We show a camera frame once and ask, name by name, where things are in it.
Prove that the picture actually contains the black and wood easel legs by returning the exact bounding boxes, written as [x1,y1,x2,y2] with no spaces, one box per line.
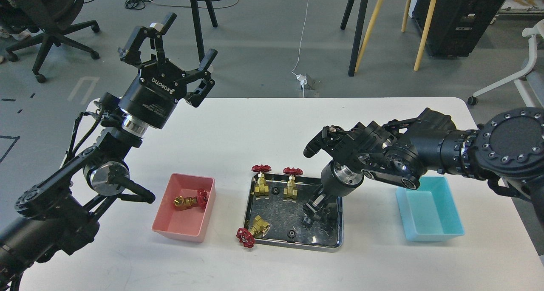
[340,0,437,77]

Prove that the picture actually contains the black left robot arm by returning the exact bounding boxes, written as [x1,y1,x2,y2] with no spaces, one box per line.
[0,13,217,291]

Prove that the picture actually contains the pink plastic box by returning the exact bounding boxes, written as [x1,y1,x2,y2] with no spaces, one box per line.
[152,173,216,243]

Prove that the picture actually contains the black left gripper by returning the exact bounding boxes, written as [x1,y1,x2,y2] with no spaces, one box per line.
[118,12,218,129]

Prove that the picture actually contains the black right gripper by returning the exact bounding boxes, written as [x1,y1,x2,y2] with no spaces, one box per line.
[303,161,365,217]

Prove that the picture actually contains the black equipment cabinet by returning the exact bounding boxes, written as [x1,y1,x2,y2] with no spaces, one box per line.
[425,0,505,57]

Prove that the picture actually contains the white power cable with plug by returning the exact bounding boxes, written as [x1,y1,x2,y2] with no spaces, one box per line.
[291,0,314,98]

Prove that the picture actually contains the black tripod stand left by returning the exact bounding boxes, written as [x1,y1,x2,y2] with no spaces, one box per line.
[190,0,218,62]

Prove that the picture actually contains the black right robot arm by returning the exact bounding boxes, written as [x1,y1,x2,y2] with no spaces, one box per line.
[303,107,544,221]

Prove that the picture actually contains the brass valve red handle bottom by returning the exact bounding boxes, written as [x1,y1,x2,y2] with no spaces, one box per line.
[236,215,270,248]

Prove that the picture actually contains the small black gear bottom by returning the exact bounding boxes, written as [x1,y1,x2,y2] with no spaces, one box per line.
[287,230,297,241]

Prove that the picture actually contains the blue plastic box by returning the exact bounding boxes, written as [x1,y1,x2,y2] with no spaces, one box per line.
[396,176,465,241]

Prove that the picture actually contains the black office chair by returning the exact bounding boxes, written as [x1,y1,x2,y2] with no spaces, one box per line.
[1,0,100,83]

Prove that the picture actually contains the brass valve red handle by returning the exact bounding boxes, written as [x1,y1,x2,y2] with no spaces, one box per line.
[283,167,303,202]
[173,190,209,210]
[251,164,271,198]
[236,215,270,248]

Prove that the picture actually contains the silver metal tray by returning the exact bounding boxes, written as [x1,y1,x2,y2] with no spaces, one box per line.
[243,173,344,251]

